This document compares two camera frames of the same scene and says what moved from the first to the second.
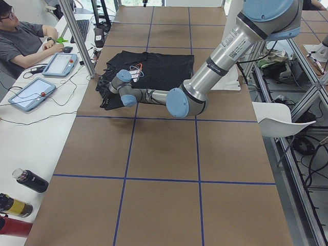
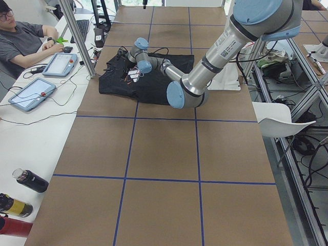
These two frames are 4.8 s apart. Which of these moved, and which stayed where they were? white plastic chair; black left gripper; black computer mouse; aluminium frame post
Moved: black left gripper
Stayed: white plastic chair; black computer mouse; aluminium frame post
